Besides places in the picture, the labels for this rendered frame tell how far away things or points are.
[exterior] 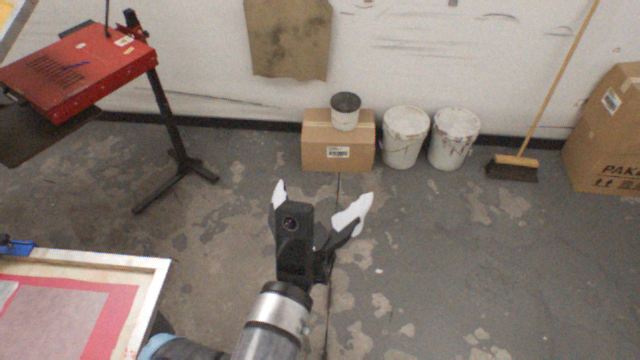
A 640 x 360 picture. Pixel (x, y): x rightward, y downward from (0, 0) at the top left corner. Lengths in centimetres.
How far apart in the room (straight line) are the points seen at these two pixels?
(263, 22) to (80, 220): 175
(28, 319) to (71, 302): 12
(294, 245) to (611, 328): 243
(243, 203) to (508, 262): 173
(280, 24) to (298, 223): 219
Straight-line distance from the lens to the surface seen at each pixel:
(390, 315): 236
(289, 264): 53
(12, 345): 155
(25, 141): 217
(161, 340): 64
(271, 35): 264
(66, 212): 315
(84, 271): 157
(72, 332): 148
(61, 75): 218
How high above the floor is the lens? 216
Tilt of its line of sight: 51 degrees down
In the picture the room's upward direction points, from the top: straight up
